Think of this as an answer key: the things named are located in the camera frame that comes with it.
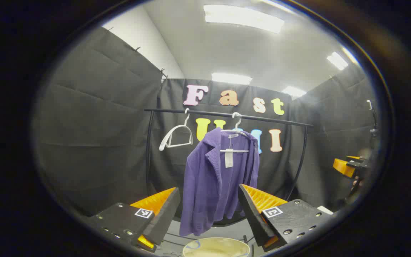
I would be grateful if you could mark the purple ribbed jacket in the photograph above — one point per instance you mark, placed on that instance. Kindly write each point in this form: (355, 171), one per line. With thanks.
(205, 178)

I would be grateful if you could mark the black backdrop cloth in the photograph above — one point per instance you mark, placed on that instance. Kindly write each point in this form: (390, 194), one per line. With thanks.
(95, 125)

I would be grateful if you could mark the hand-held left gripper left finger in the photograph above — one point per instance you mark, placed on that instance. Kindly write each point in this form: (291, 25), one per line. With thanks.
(166, 214)

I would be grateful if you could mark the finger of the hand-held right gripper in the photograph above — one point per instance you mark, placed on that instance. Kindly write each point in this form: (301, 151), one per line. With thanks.
(343, 167)
(357, 163)

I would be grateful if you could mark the dark camera stand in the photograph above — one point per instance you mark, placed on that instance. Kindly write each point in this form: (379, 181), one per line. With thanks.
(374, 123)

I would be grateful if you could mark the ceiling light panel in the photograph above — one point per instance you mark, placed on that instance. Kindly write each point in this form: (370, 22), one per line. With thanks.
(243, 18)
(337, 60)
(231, 78)
(294, 91)

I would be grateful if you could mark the white paper price tag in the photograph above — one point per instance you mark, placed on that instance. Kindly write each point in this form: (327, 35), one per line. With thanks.
(229, 159)

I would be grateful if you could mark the white plastic clothes hanger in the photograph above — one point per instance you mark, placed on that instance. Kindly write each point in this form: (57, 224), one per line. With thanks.
(162, 144)
(241, 151)

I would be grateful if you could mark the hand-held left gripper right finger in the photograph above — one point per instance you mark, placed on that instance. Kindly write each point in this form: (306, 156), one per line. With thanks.
(250, 214)

